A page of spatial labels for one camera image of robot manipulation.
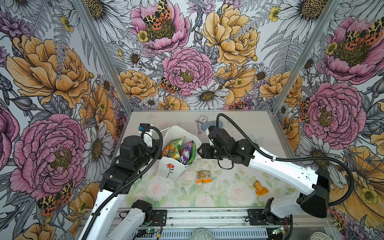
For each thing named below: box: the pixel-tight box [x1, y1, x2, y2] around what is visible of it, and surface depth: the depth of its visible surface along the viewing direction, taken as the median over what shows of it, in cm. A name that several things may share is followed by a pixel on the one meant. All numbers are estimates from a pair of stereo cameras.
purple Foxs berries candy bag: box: [179, 140, 193, 165], surface depth 76 cm
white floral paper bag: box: [157, 125, 202, 182], surface depth 76 cm
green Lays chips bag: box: [187, 141, 197, 165], surface depth 79 cm
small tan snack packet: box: [196, 169, 213, 184], surface depth 87 cm
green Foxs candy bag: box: [167, 136, 185, 161], surface depth 77 cm
